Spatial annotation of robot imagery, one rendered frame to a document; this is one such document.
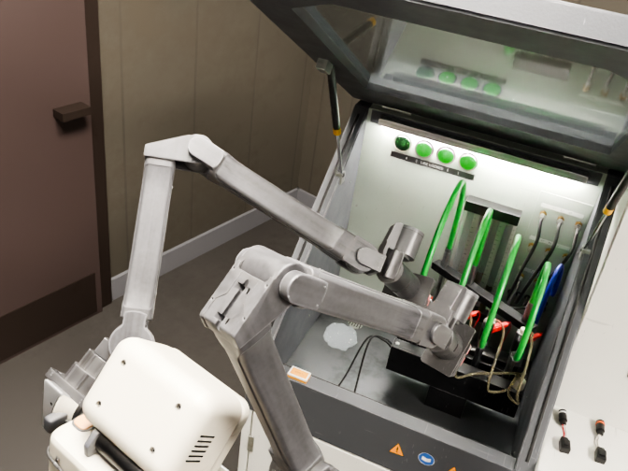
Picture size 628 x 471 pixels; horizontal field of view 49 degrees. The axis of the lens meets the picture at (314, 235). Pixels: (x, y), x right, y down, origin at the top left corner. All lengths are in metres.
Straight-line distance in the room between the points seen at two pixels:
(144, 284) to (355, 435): 0.69
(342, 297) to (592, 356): 0.89
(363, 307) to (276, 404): 0.19
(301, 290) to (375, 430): 0.87
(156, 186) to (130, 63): 1.64
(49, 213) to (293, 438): 2.02
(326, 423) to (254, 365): 0.85
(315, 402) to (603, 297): 0.71
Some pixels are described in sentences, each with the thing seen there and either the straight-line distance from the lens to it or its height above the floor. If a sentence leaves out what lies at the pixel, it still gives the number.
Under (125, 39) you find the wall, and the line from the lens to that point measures 2.88.
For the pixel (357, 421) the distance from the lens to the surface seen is 1.68.
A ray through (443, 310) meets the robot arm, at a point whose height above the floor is 1.41.
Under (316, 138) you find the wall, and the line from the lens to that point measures 3.95.
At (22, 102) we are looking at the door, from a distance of 2.64.
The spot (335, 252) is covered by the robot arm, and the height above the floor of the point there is 1.39.
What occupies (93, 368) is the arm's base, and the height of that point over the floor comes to 1.23.
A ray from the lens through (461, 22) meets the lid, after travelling 0.94.
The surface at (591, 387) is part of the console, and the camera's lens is 1.76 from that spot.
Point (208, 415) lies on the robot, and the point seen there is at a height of 1.37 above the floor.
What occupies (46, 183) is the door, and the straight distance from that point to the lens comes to 2.82.
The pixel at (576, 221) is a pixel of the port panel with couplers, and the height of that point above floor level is 1.30.
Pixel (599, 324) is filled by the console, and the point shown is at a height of 1.20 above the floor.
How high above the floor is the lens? 2.14
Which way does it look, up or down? 33 degrees down
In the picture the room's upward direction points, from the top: 8 degrees clockwise
